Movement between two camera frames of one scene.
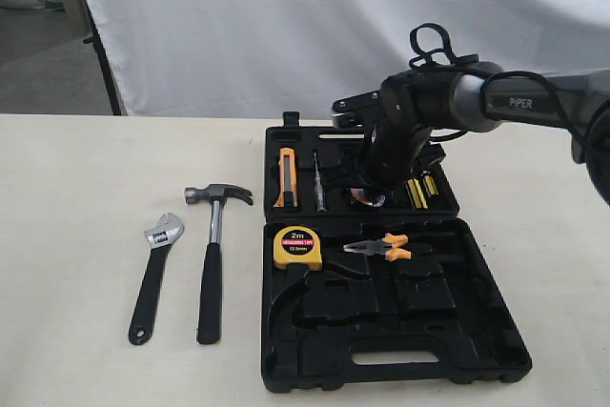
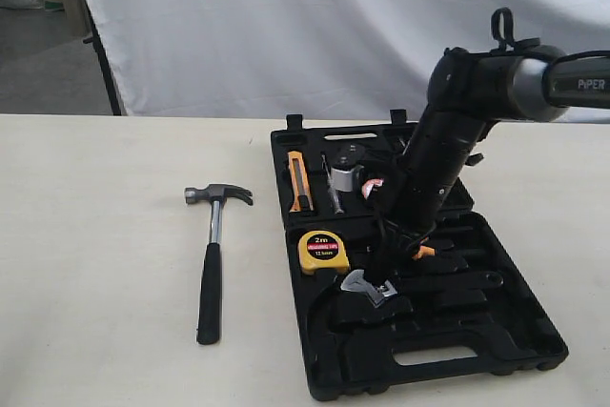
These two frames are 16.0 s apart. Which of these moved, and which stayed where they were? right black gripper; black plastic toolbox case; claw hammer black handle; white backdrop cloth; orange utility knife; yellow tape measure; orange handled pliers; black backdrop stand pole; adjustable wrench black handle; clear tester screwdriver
Moved: clear tester screwdriver; right black gripper; orange utility knife; orange handled pliers; yellow tape measure; black plastic toolbox case; adjustable wrench black handle
Stayed: claw hammer black handle; black backdrop stand pole; white backdrop cloth
